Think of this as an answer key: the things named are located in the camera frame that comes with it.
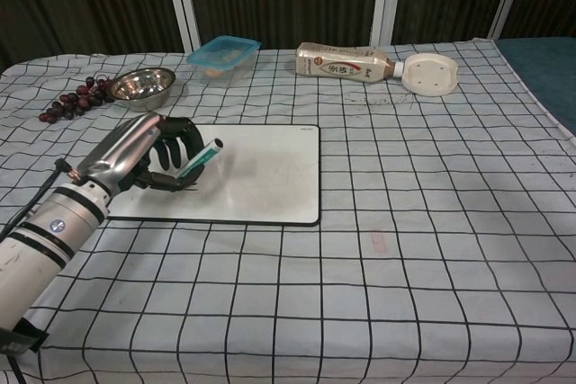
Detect white green marker pen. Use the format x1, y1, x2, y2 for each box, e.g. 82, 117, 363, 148
177, 138, 225, 180

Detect white black checked tablecloth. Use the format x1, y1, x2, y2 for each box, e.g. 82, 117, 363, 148
0, 37, 576, 384

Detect white dry-erase board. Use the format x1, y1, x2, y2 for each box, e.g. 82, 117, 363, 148
106, 123, 321, 228

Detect bunch of dark red grapes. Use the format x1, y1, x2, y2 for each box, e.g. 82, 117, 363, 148
38, 76, 117, 123

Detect stainless steel bowl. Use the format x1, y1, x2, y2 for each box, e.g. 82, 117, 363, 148
107, 67, 176, 112

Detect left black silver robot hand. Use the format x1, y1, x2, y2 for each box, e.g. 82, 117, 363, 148
75, 112, 207, 199

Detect beige tea bottle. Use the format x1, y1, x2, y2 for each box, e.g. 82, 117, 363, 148
295, 41, 408, 86

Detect clear container with blue lid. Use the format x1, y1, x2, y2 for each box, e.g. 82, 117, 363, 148
186, 34, 263, 87

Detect black strap on arm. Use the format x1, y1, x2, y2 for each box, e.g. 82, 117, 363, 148
0, 318, 50, 357

